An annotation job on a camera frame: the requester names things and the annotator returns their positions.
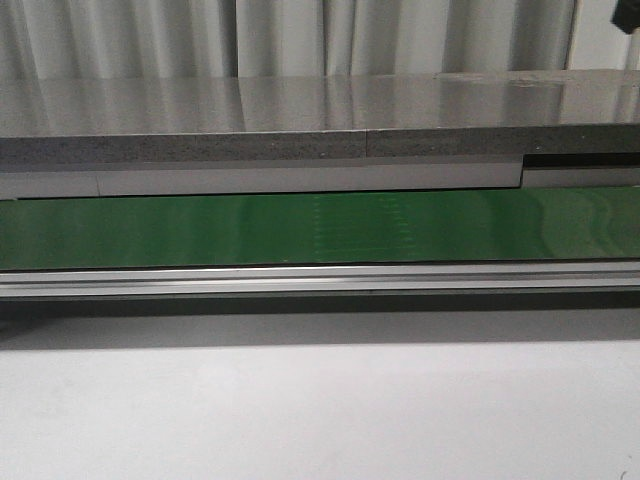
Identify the black object at top right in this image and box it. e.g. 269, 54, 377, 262
611, 0, 640, 35

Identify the grey stone counter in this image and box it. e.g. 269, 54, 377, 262
1, 70, 639, 199

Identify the green conveyor belt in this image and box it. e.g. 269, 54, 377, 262
1, 187, 639, 271

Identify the white pleated curtain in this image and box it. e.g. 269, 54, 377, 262
0, 0, 640, 80

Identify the aluminium conveyor frame rail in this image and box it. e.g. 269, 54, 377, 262
1, 260, 639, 300

